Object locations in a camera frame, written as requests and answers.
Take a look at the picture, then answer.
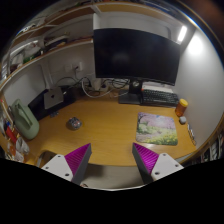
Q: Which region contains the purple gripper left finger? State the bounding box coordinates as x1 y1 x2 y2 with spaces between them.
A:
42 144 92 185

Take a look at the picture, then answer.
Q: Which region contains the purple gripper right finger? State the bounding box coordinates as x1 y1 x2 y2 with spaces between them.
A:
132 143 183 184

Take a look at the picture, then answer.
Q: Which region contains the floral landscape mouse pad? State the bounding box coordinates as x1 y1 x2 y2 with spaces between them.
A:
136 112 178 146

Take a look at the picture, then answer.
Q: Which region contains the patterned computer mouse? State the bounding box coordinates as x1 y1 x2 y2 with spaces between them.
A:
66 117 82 130

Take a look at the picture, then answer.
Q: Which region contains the small grey white eraser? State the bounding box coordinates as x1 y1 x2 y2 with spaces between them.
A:
179 116 186 125

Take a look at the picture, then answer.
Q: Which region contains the orange pill bottle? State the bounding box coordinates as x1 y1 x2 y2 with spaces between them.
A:
175 99 188 117

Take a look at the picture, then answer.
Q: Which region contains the black keyboard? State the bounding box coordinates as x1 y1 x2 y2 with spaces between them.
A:
141 89 179 107

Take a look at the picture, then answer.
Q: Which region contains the black laptop stand box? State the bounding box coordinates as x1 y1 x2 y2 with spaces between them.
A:
28 86 76 120

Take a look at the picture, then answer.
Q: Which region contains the silver laptop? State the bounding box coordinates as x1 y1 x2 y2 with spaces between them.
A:
44 87 64 109

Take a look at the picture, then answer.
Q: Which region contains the black computer monitor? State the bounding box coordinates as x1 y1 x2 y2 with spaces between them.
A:
93 28 180 105

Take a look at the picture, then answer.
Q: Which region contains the white cable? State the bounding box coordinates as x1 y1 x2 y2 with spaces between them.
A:
80 78 116 99

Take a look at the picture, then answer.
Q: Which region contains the white wall socket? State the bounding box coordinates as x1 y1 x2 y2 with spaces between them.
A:
72 62 83 71

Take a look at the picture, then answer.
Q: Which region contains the white wall light bar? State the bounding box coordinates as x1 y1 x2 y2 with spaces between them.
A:
177 26 187 42

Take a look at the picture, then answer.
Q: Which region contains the wooden wall shelf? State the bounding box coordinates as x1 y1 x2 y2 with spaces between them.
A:
0 0 96 91

